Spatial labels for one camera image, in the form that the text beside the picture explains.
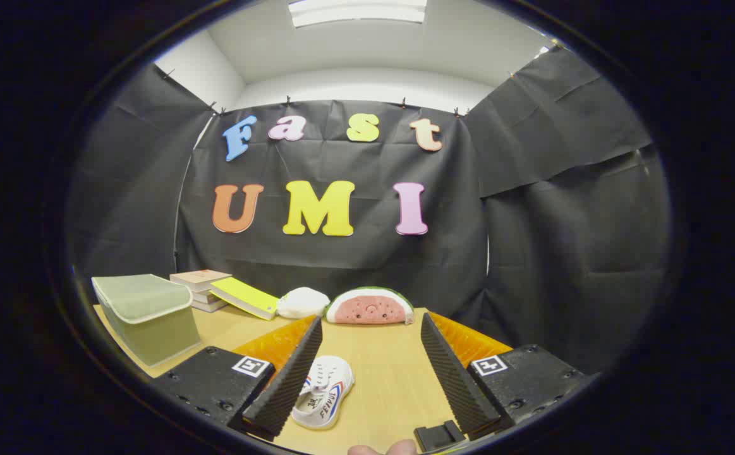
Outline ceiling light panel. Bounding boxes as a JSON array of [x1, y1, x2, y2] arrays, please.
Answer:
[[288, 0, 428, 28]]

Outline beige cover book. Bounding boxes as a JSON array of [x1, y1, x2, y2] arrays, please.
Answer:
[[169, 269, 233, 293]]

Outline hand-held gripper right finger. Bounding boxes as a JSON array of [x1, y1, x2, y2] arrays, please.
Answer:
[[419, 312, 600, 441]]

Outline black backdrop cloth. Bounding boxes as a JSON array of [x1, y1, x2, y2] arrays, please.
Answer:
[[67, 47, 671, 373]]

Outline yellow cover book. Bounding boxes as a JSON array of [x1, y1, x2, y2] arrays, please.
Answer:
[[209, 277, 279, 321]]

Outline watermelon slice plush toy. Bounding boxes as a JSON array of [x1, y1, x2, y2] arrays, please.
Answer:
[[325, 286, 416, 325]]

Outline black plastic block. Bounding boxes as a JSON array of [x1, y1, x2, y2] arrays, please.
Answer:
[[414, 420, 466, 452]]

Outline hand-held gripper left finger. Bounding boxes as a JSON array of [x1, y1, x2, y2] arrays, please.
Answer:
[[150, 315, 324, 442]]

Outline white plush toy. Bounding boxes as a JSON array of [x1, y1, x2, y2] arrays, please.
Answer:
[[276, 287, 331, 320]]

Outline white canvas shoe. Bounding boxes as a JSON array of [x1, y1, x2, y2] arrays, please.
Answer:
[[291, 355, 355, 430]]

